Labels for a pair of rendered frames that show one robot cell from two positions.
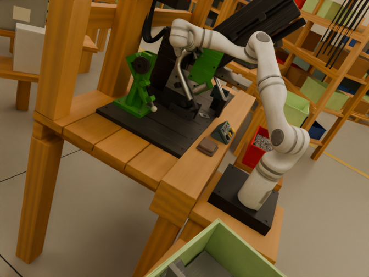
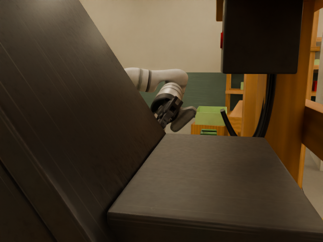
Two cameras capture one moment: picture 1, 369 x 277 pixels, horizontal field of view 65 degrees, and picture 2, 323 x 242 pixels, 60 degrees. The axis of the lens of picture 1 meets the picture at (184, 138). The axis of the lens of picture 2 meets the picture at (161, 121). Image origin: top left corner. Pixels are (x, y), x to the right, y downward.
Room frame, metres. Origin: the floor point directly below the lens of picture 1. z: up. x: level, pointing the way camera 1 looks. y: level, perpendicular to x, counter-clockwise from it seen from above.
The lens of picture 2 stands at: (2.07, 0.14, 1.36)
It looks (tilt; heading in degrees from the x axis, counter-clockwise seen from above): 11 degrees down; 180
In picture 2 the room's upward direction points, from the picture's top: straight up
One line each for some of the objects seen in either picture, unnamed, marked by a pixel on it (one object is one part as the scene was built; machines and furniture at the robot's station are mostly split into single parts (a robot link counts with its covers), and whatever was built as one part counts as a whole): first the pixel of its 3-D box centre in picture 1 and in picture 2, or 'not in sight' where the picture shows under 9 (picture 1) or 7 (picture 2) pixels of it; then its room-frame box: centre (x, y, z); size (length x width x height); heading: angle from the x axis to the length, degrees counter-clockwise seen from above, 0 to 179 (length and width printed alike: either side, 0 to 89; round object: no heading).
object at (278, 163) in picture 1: (284, 149); not in sight; (0.90, -0.32, 1.15); 0.09 x 0.09 x 0.17; 29
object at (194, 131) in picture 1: (183, 101); not in sight; (1.59, 0.09, 0.89); 1.10 x 0.42 x 0.02; 170
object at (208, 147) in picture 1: (208, 146); not in sight; (1.15, -0.11, 0.91); 0.10 x 0.08 x 0.03; 168
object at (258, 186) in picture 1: (260, 183); not in sight; (0.91, -0.31, 0.99); 0.09 x 0.09 x 0.17; 75
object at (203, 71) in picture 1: (208, 62); not in sight; (1.50, 0.04, 1.17); 0.13 x 0.12 x 0.20; 170
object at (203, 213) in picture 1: (240, 212); not in sight; (0.91, -0.31, 0.83); 0.32 x 0.32 x 0.04; 78
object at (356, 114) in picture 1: (350, 106); not in sight; (7.52, -3.47, 0.22); 1.20 x 0.80 x 0.44; 111
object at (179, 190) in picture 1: (222, 133); not in sight; (1.54, -0.19, 0.82); 1.50 x 0.14 x 0.15; 170
